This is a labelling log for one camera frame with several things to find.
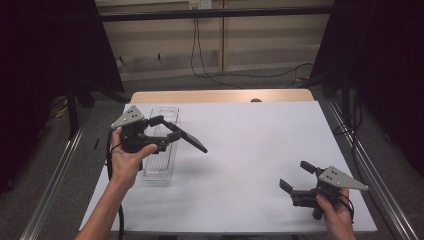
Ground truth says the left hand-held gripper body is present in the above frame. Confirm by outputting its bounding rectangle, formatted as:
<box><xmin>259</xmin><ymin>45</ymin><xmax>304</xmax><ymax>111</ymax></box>
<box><xmin>110</xmin><ymin>105</ymin><xmax>170</xmax><ymax>154</ymax></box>

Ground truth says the black phone case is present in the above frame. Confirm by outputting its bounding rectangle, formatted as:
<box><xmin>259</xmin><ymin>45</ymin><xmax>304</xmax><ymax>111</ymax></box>
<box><xmin>162</xmin><ymin>120</ymin><xmax>209</xmax><ymax>154</ymax></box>

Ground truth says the black floor cable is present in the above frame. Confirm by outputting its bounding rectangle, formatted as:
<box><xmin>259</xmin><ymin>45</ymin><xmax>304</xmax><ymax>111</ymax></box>
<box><xmin>204</xmin><ymin>62</ymin><xmax>315</xmax><ymax>80</ymax></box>

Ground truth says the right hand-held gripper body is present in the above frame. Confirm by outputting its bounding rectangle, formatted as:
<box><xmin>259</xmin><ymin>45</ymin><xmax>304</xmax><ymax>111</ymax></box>
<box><xmin>291</xmin><ymin>165</ymin><xmax>370</xmax><ymax>221</ymax></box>

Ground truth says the wooden table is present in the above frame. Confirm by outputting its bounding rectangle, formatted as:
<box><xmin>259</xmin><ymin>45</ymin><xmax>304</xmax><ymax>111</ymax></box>
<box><xmin>129</xmin><ymin>88</ymin><xmax>315</xmax><ymax>104</ymax></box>

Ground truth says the clear plastic storage bin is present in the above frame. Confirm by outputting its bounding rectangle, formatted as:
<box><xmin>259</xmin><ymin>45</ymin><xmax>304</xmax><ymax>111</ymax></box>
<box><xmin>141</xmin><ymin>106</ymin><xmax>181</xmax><ymax>183</ymax></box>

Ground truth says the white wall socket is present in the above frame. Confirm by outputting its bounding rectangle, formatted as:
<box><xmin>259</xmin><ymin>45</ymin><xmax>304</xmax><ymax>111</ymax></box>
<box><xmin>188</xmin><ymin>0</ymin><xmax>213</xmax><ymax>10</ymax></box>

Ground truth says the long wooden desk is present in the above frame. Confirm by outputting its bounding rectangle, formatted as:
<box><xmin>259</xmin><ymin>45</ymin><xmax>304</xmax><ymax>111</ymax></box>
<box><xmin>99</xmin><ymin>5</ymin><xmax>335</xmax><ymax>23</ymax></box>

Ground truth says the black power cable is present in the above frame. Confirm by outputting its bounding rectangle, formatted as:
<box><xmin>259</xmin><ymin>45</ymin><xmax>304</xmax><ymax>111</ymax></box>
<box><xmin>190</xmin><ymin>8</ymin><xmax>245</xmax><ymax>90</ymax></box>

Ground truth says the black metal stand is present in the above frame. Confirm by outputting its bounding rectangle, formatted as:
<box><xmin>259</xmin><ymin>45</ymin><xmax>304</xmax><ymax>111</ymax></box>
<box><xmin>65</xmin><ymin>83</ymin><xmax>80</xmax><ymax>140</ymax></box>

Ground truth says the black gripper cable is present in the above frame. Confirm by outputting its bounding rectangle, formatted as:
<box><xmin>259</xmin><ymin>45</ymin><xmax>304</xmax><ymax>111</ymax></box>
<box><xmin>339</xmin><ymin>192</ymin><xmax>355</xmax><ymax>224</ymax></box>
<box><xmin>105</xmin><ymin>128</ymin><xmax>125</xmax><ymax>240</ymax></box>

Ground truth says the black curtain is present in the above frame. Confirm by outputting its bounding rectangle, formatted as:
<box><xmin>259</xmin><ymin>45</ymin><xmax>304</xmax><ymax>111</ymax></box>
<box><xmin>0</xmin><ymin>0</ymin><xmax>125</xmax><ymax>194</ymax></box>
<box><xmin>309</xmin><ymin>0</ymin><xmax>424</xmax><ymax>178</ymax></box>

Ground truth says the person's right hand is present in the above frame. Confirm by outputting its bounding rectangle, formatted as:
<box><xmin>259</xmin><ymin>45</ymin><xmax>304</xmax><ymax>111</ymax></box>
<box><xmin>315</xmin><ymin>188</ymin><xmax>354</xmax><ymax>233</ymax></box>

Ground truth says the person's left hand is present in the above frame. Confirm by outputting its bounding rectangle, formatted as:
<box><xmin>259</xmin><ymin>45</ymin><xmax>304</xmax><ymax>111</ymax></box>
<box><xmin>109</xmin><ymin>128</ymin><xmax>159</xmax><ymax>187</ymax></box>

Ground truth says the white table sheet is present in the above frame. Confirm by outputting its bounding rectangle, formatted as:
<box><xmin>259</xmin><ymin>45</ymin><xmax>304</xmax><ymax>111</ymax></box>
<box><xmin>79</xmin><ymin>101</ymin><xmax>378</xmax><ymax>234</ymax></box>

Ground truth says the aluminium frame rail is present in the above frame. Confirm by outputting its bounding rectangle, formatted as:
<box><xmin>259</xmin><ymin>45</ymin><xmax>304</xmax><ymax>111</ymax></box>
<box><xmin>325</xmin><ymin>99</ymin><xmax>420</xmax><ymax>240</ymax></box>
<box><xmin>19</xmin><ymin>108</ymin><xmax>92</xmax><ymax>240</ymax></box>

